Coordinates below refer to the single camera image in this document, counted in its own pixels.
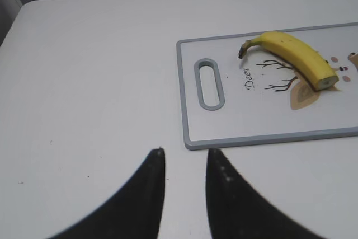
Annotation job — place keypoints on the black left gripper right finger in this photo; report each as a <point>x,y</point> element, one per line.
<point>236,210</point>

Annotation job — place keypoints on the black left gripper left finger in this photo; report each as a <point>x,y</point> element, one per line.
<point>134,211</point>

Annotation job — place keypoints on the yellow banana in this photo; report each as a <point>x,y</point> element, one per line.
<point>299,54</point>

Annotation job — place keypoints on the white grey-rimmed cutting board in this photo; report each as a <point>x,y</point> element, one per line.
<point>226,102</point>

